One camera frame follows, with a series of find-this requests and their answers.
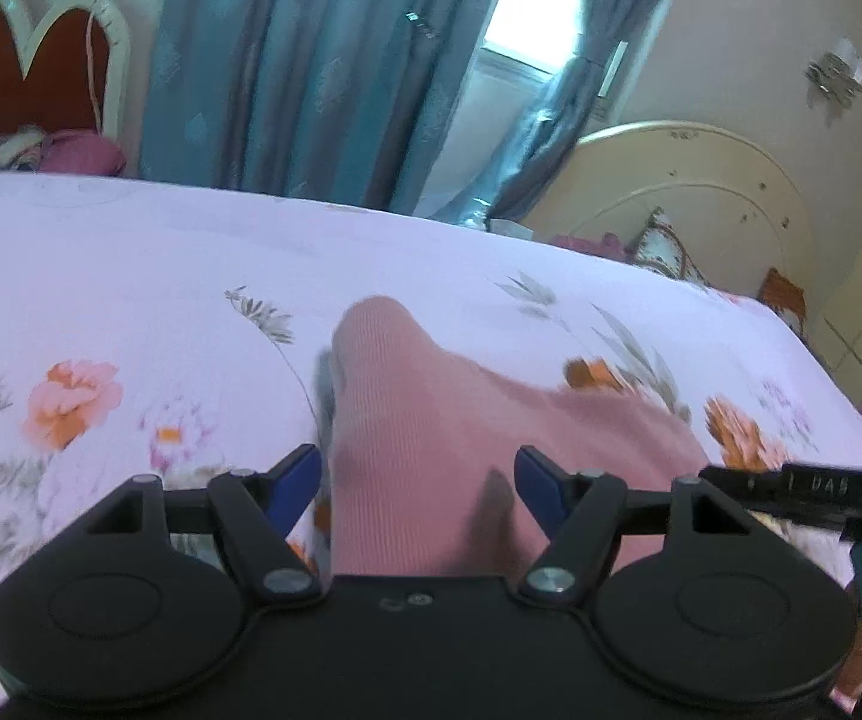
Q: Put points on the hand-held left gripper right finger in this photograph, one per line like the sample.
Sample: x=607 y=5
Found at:
x=540 y=480

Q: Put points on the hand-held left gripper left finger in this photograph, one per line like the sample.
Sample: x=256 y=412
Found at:
x=296 y=476

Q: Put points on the pink ribbed garment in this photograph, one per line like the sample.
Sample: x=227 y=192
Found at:
x=431 y=427

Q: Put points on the floral bed sheet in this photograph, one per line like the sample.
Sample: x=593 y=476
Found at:
x=176 y=255

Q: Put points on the patterned pillow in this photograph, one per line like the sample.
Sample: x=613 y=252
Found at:
x=667 y=247

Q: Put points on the cream round headboard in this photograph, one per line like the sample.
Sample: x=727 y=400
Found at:
x=701 y=172

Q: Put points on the blue curtain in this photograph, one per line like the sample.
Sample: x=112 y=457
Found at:
x=303 y=67
x=551 y=127

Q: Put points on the magenta pillow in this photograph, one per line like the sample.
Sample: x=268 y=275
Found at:
x=82 y=154

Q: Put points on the window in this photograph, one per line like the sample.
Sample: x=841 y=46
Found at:
x=536 y=7

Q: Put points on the wall lamp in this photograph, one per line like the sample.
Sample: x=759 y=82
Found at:
x=836 y=71

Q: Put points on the red headboard with white frame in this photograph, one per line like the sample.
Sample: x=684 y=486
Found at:
x=18 y=75

